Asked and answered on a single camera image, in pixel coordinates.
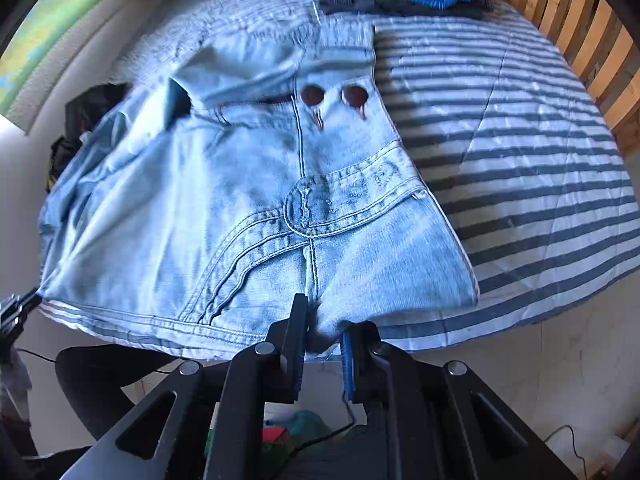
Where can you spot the light blue denim jeans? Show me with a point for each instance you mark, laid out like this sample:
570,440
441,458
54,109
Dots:
175,210

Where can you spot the wooden slatted headboard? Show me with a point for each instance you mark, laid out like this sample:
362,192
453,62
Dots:
590,45

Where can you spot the black clothes with yellow print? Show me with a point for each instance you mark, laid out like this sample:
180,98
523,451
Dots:
90,105

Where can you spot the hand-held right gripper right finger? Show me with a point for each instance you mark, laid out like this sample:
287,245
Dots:
349,365

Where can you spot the green yellow wall poster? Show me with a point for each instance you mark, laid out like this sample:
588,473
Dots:
50,25

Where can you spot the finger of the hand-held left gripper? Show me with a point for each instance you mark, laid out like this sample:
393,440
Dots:
15,312

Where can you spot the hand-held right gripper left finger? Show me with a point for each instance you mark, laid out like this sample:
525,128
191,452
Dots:
296,360

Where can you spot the blue white striped bed cover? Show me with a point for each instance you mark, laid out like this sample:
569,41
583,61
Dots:
525,185

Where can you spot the person's black clothed leg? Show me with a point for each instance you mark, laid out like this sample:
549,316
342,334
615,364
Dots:
90,385

